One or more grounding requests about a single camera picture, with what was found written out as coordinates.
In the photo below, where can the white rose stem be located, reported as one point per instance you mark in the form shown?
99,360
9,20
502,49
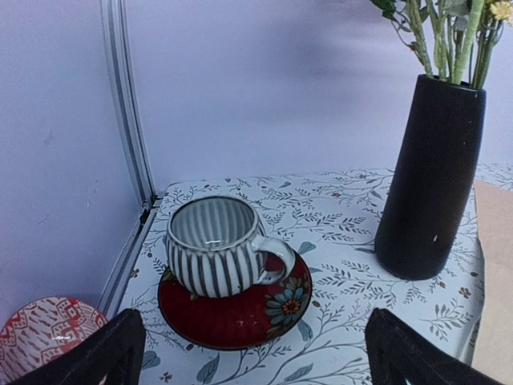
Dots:
407,18

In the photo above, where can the yellow daisy bunch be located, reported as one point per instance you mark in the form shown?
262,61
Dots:
494,17

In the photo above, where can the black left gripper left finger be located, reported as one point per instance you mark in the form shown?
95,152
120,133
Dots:
112,355

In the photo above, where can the black tall vase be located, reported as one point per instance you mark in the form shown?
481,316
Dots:
432,179

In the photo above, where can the light blue rose stem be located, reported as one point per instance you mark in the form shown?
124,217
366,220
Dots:
441,15

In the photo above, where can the black white striped cup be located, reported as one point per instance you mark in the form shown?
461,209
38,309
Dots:
217,248

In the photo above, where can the red floral saucer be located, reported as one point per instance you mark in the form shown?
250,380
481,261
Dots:
255,317

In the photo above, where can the aluminium frame rail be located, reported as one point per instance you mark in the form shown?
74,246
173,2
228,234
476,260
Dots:
113,292

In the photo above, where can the peach wrapping paper sheet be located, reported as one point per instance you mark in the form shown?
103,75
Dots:
493,348

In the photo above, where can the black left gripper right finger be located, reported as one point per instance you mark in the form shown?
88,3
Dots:
397,354

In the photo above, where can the red patterned bowl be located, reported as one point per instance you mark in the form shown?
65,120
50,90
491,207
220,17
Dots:
43,330

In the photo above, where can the left aluminium post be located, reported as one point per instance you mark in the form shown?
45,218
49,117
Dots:
115,33

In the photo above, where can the blue hydrangea stem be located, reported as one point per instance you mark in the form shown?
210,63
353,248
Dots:
474,16

